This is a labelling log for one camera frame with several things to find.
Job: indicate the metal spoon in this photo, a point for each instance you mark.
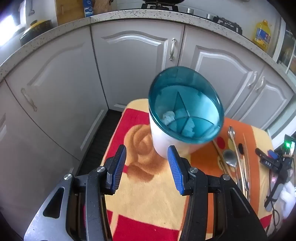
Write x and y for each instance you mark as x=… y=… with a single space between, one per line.
x=231 y=133
x=229 y=158

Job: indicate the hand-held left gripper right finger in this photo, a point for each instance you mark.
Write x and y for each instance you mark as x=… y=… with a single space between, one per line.
x=175 y=169

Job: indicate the copper brown chopstick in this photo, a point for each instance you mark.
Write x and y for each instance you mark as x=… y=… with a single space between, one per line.
x=240 y=148

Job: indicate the speckled stone countertop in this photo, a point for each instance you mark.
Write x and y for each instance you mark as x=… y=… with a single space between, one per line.
x=138 y=16

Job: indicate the white-framed glass door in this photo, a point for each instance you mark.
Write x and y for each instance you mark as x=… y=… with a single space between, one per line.
x=286 y=51

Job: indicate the white floral utensil holder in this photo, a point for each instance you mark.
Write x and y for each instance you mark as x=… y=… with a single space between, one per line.
x=159 y=139

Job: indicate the black clay pot yellow lid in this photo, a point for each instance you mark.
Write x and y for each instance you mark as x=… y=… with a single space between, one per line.
x=37 y=30

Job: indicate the black gas stove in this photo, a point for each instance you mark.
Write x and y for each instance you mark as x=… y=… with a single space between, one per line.
x=227 y=23

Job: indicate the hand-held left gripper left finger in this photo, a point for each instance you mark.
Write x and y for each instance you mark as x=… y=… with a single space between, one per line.
x=116 y=166

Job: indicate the wooden chopstick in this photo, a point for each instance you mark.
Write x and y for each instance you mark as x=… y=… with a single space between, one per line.
x=217 y=149
x=245 y=157

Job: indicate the printed orange blanket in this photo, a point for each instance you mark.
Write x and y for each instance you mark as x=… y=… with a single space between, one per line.
x=143 y=197

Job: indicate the wooden cutting board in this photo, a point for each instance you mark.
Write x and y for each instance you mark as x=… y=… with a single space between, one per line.
x=69 y=11

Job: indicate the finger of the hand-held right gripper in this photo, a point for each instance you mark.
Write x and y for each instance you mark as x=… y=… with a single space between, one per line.
x=266 y=161
x=271 y=154

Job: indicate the bright window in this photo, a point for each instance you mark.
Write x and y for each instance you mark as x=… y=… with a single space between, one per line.
x=11 y=23

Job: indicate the silver stove knob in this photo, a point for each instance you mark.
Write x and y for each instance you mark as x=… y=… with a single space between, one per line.
x=209 y=17
x=190 y=11

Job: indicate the yellow cooking oil bottle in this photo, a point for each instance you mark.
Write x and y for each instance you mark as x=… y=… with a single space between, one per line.
x=262 y=34

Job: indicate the dark ribbed floor mat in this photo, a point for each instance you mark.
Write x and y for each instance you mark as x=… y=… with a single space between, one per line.
x=99 y=139

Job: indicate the blue carton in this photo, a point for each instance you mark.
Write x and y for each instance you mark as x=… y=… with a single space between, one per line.
x=88 y=9

